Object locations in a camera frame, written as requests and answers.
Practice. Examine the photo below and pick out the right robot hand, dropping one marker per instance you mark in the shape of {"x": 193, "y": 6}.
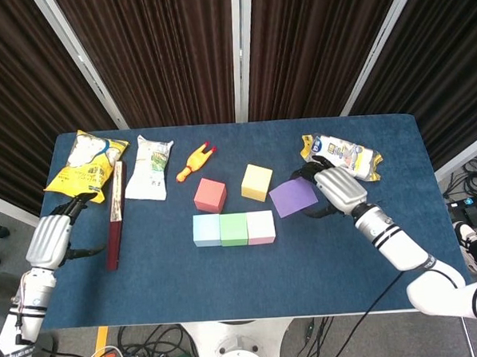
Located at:
{"x": 341, "y": 191}

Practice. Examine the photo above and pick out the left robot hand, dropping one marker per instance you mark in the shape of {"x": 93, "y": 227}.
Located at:
{"x": 47, "y": 242}

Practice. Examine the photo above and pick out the purple foam cube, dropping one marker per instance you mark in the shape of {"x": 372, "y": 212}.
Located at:
{"x": 291, "y": 197}

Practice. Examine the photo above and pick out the pink foam cube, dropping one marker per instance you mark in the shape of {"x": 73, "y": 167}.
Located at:
{"x": 261, "y": 225}

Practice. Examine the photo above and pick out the green foam cube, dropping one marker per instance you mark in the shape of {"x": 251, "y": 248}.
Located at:
{"x": 233, "y": 228}

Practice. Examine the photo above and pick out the red foam cube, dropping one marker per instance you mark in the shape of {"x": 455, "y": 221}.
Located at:
{"x": 209, "y": 195}

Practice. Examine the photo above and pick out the light blue foam cube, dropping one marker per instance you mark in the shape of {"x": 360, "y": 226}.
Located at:
{"x": 206, "y": 230}

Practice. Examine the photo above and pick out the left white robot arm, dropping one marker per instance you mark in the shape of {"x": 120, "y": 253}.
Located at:
{"x": 29, "y": 309}

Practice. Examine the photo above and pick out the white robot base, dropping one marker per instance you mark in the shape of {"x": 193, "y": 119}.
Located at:
{"x": 235, "y": 346}

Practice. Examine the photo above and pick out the white yellow snack packet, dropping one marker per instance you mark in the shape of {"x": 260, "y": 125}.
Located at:
{"x": 353, "y": 152}

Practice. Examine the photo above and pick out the white partition base bar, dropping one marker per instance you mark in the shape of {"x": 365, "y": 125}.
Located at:
{"x": 461, "y": 160}
{"x": 8, "y": 208}

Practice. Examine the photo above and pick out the yellow popcorn snack bag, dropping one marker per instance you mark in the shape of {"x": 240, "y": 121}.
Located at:
{"x": 84, "y": 170}

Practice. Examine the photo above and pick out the yellow foam cube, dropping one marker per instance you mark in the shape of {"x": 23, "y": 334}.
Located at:
{"x": 256, "y": 181}

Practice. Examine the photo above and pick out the white snack bag green print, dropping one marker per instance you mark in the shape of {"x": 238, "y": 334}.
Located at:
{"x": 150, "y": 171}

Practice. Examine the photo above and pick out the white sneaker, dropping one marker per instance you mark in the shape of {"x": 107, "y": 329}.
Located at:
{"x": 465, "y": 234}

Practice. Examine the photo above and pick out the black device green lights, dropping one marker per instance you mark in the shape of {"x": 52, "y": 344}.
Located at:
{"x": 476, "y": 214}

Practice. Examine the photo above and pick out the brown curtain panel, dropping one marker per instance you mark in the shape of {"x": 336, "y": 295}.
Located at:
{"x": 156, "y": 59}
{"x": 449, "y": 75}
{"x": 316, "y": 50}
{"x": 18, "y": 98}

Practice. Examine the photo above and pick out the yellow rubber chicken toy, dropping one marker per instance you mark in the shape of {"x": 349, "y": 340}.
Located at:
{"x": 195, "y": 160}

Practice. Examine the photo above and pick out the blue table cloth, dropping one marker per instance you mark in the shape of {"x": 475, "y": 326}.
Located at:
{"x": 228, "y": 291}

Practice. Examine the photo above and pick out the white partition post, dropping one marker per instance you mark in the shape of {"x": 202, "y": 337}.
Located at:
{"x": 83, "y": 62}
{"x": 377, "y": 47}
{"x": 243, "y": 54}

